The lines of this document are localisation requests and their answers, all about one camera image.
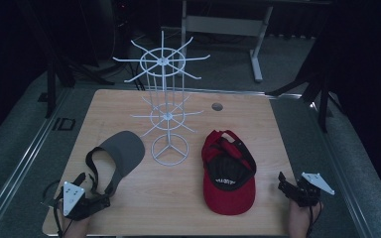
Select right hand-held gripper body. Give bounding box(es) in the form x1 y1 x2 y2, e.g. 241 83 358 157
291 172 335 208

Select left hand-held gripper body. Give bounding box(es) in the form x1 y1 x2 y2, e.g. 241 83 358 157
58 180 104 222

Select red baseball cap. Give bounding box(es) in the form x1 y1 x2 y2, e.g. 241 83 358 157
200 129 258 216

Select white wire display rack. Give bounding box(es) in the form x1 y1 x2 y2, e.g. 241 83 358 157
112 30 211 167

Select person's left hand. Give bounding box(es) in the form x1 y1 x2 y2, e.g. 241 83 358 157
61 211 92 238

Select person's right hand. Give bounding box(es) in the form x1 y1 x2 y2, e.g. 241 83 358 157
287 197 325 238

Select black tripod stand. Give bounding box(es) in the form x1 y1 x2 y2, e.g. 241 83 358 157
29 19 115 119
265 56 346 134

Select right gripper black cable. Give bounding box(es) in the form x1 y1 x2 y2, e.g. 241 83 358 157
307 201 322 236

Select black floor bracket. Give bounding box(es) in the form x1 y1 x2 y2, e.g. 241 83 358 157
52 116 76 132

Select black floor cables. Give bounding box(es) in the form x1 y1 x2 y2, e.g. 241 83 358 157
113 33 148 92

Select white metal desk frame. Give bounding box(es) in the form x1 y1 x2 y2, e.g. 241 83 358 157
180 0 331 83

